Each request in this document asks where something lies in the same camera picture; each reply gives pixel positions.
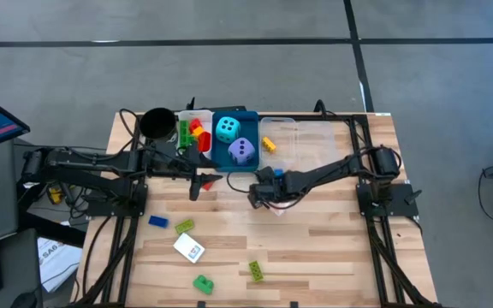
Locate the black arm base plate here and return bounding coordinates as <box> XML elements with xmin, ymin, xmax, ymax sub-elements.
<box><xmin>356</xmin><ymin>182</ymin><xmax>420</xmax><ymax>218</ymax></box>
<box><xmin>84</xmin><ymin>183</ymin><xmax>149</xmax><ymax>218</ymax></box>

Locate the purple foam die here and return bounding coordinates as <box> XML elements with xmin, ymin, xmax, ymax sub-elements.
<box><xmin>228</xmin><ymin>137</ymin><xmax>257</xmax><ymax>167</ymax></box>

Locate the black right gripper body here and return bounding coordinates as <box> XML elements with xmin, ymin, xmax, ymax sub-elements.
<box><xmin>248</xmin><ymin>166</ymin><xmax>293</xmax><ymax>210</ymax></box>

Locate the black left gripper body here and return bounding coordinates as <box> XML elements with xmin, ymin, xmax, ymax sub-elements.
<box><xmin>160</xmin><ymin>167</ymin><xmax>203</xmax><ymax>202</ymax></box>

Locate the white card box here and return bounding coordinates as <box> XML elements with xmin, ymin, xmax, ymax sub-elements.
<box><xmin>172</xmin><ymin>232</ymin><xmax>206</xmax><ymax>264</ymax></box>

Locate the yellow plug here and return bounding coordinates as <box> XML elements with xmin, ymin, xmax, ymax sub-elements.
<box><xmin>47</xmin><ymin>187</ymin><xmax>64</xmax><ymax>205</ymax></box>

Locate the white printed paper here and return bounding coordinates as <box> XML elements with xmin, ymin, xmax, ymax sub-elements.
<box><xmin>36</xmin><ymin>237</ymin><xmax>84</xmax><ymax>294</ymax></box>

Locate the teal foam die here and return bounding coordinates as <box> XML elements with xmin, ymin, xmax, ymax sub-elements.
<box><xmin>215</xmin><ymin>115</ymin><xmax>242</xmax><ymax>145</ymax></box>

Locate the white plastic bin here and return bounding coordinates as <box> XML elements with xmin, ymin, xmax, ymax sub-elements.
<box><xmin>175</xmin><ymin>109</ymin><xmax>214</xmax><ymax>160</ymax></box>

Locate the black computer mouse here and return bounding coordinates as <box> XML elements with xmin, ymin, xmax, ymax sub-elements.
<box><xmin>9</xmin><ymin>289</ymin><xmax>39</xmax><ymax>308</ymax></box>

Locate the lime green toy brick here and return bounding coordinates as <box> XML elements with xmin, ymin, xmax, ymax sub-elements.
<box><xmin>247</xmin><ymin>260</ymin><xmax>264</xmax><ymax>283</ymax></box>
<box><xmin>174</xmin><ymin>218</ymin><xmax>196</xmax><ymax>235</ymax></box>

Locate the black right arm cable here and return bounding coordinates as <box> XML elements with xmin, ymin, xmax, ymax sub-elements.
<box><xmin>226</xmin><ymin>170</ymin><xmax>258</xmax><ymax>196</ymax></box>

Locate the large red toy brick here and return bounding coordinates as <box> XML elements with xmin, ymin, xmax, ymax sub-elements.
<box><xmin>197</xmin><ymin>131</ymin><xmax>212</xmax><ymax>154</ymax></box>

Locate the black cup with face print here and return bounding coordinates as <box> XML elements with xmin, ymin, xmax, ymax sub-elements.
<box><xmin>138</xmin><ymin>106</ymin><xmax>178</xmax><ymax>141</ymax></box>

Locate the teal plastic bin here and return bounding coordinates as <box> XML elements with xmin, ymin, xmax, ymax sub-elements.
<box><xmin>210</xmin><ymin>110</ymin><xmax>260</xmax><ymax>174</ymax></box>

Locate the orange toy brick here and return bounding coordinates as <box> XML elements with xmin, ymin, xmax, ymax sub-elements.
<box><xmin>261</xmin><ymin>136</ymin><xmax>278</xmax><ymax>154</ymax></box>

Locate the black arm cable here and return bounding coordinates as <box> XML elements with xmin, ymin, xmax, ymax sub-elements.
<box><xmin>118</xmin><ymin>108</ymin><xmax>146</xmax><ymax>146</ymax></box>
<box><xmin>226</xmin><ymin>170</ymin><xmax>258</xmax><ymax>196</ymax></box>

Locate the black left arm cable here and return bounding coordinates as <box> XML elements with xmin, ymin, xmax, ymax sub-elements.
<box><xmin>118</xmin><ymin>108</ymin><xmax>146</xmax><ymax>146</ymax></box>

